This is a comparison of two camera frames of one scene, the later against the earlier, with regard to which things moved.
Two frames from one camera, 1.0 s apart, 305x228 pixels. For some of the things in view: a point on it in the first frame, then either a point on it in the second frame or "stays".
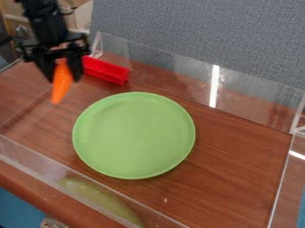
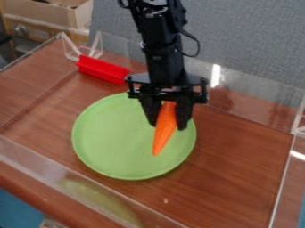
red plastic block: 105,70 stays
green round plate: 134,135 stays
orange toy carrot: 62,82 to 165,126
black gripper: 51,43 to 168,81
